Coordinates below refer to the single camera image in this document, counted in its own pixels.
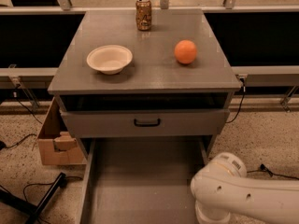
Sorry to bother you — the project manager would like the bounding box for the grey drawer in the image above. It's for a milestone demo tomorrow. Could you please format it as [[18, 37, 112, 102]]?
[[76, 136, 207, 224], [61, 109, 229, 138]]

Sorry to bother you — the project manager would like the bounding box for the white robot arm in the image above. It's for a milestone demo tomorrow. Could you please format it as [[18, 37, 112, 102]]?
[[191, 152, 299, 224]]

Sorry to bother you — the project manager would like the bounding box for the grey drawer cabinet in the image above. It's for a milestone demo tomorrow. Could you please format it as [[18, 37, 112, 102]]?
[[49, 8, 240, 152]]

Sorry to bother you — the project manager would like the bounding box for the grey top drawer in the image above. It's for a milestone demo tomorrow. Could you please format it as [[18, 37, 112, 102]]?
[[61, 109, 229, 138]]

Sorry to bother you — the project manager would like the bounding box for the white paper bowl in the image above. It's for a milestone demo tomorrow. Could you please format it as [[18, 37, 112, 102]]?
[[86, 45, 133, 75]]

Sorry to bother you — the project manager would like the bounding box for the orange fruit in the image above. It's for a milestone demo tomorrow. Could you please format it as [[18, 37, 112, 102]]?
[[174, 40, 197, 64]]

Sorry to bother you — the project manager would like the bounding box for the gold soda can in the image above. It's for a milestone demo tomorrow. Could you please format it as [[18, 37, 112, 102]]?
[[135, 0, 151, 31]]

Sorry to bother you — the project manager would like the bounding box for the brown cardboard box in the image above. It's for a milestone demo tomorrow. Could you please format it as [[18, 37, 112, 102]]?
[[37, 99, 86, 165]]

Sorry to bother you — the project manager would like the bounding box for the black metal stand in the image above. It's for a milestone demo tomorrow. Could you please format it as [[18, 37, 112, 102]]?
[[0, 172, 67, 224]]

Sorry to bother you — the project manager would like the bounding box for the black cable behind cabinet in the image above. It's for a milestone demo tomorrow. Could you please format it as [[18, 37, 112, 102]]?
[[225, 77, 247, 124]]

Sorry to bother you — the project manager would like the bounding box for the black cable on left floor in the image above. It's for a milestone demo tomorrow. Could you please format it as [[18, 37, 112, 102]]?
[[22, 175, 84, 224]]

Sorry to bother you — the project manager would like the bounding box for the black cable on floor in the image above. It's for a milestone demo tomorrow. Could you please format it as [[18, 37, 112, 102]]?
[[246, 163, 299, 181], [22, 175, 84, 224]]

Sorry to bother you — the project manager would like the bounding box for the black cable on right floor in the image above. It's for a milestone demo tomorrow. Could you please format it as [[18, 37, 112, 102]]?
[[246, 163, 299, 181]]

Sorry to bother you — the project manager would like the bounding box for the metal rail bracket right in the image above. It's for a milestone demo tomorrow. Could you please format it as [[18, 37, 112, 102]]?
[[280, 86, 299, 112]]

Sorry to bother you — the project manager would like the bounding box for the metal rail bracket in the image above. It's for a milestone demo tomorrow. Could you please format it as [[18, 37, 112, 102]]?
[[280, 86, 299, 112], [8, 75, 39, 112]]

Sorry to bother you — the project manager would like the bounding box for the metal rail bracket left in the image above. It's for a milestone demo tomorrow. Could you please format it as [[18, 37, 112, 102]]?
[[8, 75, 39, 112]]

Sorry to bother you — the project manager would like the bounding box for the black cable far left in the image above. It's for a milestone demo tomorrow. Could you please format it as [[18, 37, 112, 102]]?
[[0, 83, 44, 151]]

